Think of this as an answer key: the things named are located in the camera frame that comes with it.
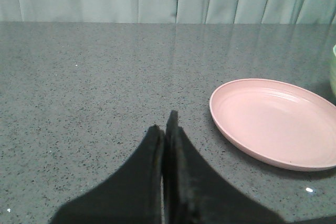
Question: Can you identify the green bowl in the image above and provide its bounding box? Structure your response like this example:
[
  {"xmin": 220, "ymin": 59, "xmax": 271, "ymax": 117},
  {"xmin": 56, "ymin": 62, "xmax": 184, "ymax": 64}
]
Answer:
[{"xmin": 330, "ymin": 45, "xmax": 336, "ymax": 96}]

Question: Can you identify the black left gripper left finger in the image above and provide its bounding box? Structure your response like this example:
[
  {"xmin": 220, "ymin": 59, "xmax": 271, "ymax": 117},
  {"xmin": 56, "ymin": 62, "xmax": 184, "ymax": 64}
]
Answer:
[{"xmin": 51, "ymin": 125, "xmax": 164, "ymax": 223}]

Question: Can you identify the pink plate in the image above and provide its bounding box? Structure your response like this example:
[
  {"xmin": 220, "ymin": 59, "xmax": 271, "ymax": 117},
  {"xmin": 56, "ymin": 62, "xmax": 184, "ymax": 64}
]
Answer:
[{"xmin": 209, "ymin": 79, "xmax": 335, "ymax": 172}]

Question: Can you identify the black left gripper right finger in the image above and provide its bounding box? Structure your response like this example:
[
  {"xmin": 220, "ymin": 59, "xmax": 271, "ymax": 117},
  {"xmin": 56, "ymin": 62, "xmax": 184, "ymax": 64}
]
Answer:
[{"xmin": 163, "ymin": 110, "xmax": 284, "ymax": 223}]

